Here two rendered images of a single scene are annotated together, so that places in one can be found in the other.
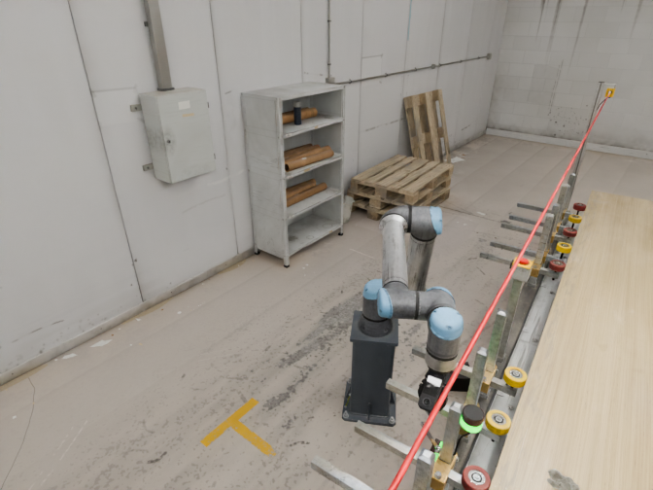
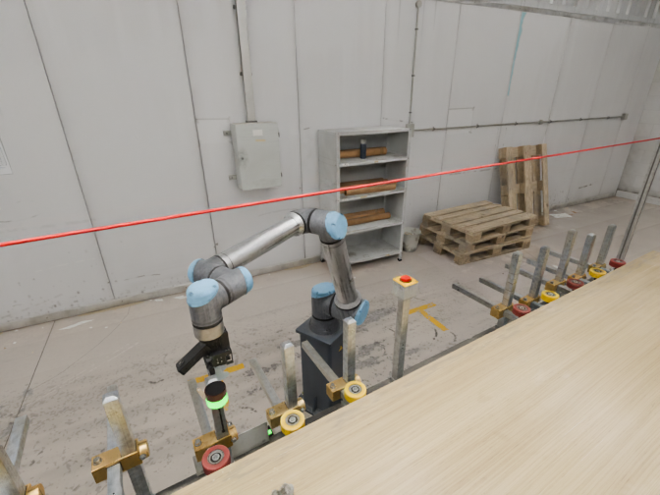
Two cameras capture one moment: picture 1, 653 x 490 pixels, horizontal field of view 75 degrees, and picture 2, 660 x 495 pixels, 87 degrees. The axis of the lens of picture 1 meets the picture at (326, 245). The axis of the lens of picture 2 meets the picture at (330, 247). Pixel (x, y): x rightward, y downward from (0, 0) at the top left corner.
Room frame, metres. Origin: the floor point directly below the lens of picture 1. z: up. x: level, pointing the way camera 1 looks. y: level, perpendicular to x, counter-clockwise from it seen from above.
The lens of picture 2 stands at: (0.31, -1.06, 1.88)
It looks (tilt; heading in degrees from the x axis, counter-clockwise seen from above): 24 degrees down; 26
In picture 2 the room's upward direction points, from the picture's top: 1 degrees counter-clockwise
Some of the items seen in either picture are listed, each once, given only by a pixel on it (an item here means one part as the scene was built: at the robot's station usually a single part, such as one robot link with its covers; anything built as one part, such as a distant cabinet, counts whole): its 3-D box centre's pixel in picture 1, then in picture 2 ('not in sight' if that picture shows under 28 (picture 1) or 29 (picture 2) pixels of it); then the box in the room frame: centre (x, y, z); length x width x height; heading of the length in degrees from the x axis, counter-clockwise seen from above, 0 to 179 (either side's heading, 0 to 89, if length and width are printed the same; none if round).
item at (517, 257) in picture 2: (540, 252); (509, 293); (2.12, -1.22, 0.92); 0.03 x 0.03 x 0.48; 56
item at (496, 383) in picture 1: (462, 369); (328, 372); (1.31, -0.56, 0.82); 0.43 x 0.03 x 0.04; 56
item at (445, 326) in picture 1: (444, 332); (205, 302); (0.95, -0.34, 1.32); 0.10 x 0.09 x 0.12; 173
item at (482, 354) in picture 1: (471, 401); (291, 396); (1.09, -0.52, 0.89); 0.03 x 0.03 x 0.48; 56
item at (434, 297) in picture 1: (436, 307); (230, 284); (1.06, -0.34, 1.32); 0.12 x 0.12 x 0.09; 83
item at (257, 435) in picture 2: not in sight; (233, 447); (0.92, -0.38, 0.75); 0.26 x 0.01 x 0.10; 146
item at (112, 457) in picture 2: not in sight; (121, 458); (0.65, -0.23, 0.95); 0.13 x 0.06 x 0.05; 146
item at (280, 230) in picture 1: (298, 173); (362, 199); (3.96, 0.27, 0.78); 0.90 x 0.45 x 1.55; 142
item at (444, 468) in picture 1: (443, 468); (216, 442); (0.86, -0.37, 0.85); 0.13 x 0.06 x 0.05; 146
